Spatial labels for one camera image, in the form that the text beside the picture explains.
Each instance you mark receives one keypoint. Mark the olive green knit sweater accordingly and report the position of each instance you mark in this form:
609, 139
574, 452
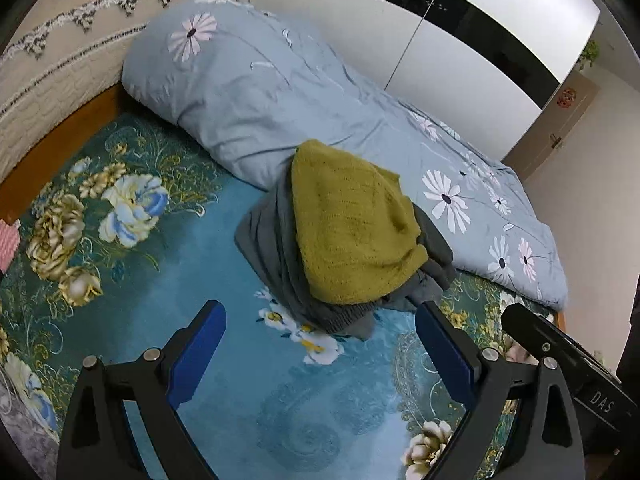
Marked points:
345, 225

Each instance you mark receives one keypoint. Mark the grey garment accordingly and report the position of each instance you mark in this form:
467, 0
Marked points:
280, 250

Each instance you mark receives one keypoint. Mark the light blue floral quilt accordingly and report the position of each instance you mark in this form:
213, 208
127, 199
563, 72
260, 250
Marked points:
240, 90

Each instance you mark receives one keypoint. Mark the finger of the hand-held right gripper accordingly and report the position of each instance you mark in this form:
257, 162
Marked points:
530, 325

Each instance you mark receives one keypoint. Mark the green hanging plant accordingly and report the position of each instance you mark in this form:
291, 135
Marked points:
590, 55

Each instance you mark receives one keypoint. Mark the wooden bed frame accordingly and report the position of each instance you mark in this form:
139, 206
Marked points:
65, 130

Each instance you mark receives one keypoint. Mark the pink cloth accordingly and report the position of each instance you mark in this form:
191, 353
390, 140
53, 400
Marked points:
7, 245

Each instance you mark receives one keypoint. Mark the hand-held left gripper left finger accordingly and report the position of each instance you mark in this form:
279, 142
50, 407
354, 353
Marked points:
197, 355

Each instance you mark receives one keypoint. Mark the white glossy wardrobe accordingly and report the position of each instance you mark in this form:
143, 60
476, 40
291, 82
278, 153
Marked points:
450, 50

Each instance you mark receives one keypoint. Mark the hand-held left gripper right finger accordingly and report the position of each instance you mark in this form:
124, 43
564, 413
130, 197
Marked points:
445, 355

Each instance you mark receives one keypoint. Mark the teal floral bed sheet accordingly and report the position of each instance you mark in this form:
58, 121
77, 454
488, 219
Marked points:
210, 260

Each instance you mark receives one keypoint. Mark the beige door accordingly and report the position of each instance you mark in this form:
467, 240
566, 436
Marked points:
560, 125

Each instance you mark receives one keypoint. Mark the red door decoration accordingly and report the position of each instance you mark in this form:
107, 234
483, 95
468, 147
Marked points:
566, 96

